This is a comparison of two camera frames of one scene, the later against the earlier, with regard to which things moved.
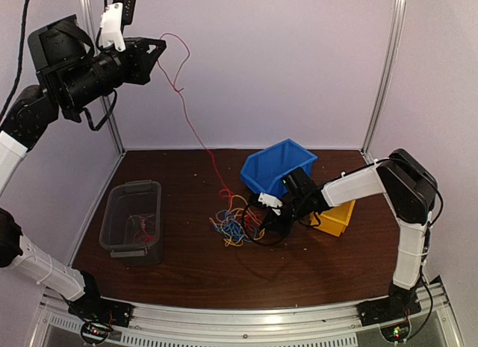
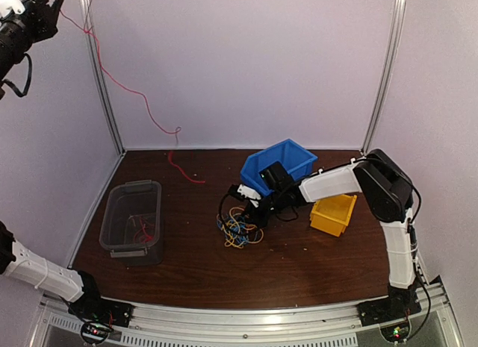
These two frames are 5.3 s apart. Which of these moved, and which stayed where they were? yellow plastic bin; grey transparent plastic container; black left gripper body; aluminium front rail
Moved: black left gripper body
Stayed: yellow plastic bin; grey transparent plastic container; aluminium front rail
